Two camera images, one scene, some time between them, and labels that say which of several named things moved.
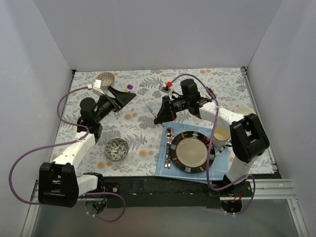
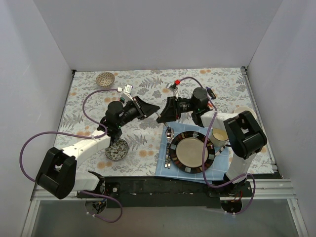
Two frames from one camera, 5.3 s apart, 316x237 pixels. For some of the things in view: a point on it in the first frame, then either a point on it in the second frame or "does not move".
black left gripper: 116,100 -> 139,107
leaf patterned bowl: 116,149 does not move
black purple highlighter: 212,94 does not move
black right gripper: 170,108 does not move
